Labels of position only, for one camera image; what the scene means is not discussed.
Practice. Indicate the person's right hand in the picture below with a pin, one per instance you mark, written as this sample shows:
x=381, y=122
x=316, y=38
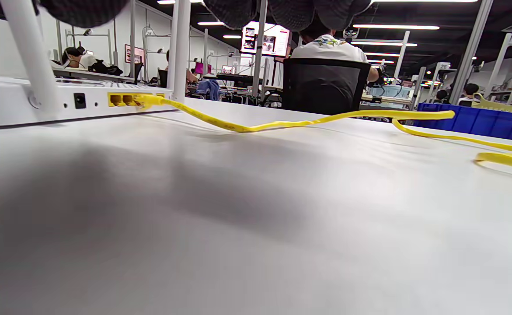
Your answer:
x=85, y=11

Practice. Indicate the white router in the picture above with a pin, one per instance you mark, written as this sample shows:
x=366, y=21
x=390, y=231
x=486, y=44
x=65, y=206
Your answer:
x=11, y=100

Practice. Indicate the display screen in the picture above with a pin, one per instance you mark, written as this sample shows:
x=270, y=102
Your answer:
x=266, y=41

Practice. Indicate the black mesh office chair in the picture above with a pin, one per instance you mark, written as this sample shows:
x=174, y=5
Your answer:
x=321, y=87

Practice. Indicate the row of ceiling light strips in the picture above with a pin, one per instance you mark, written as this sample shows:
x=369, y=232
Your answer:
x=395, y=27

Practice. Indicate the blue plastic bin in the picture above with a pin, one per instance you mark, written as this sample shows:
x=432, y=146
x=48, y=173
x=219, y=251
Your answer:
x=478, y=120

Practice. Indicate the yellow plastic basket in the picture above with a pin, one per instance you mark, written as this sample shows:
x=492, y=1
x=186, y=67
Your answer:
x=500, y=106

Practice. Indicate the aluminium frame post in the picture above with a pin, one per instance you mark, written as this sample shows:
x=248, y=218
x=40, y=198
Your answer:
x=260, y=65

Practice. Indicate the grey frame post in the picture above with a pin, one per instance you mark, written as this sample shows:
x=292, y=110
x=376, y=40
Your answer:
x=470, y=52

